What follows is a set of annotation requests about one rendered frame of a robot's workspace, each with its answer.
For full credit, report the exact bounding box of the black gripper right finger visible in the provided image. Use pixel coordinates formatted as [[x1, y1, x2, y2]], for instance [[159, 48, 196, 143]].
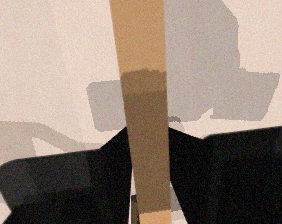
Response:
[[168, 126, 282, 224]]

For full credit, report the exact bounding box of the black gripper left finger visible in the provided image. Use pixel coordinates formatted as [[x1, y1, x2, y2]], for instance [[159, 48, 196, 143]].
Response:
[[0, 126, 132, 224]]

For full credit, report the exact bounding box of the long tan wooden rail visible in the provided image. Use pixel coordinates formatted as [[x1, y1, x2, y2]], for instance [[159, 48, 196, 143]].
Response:
[[109, 0, 171, 224]]

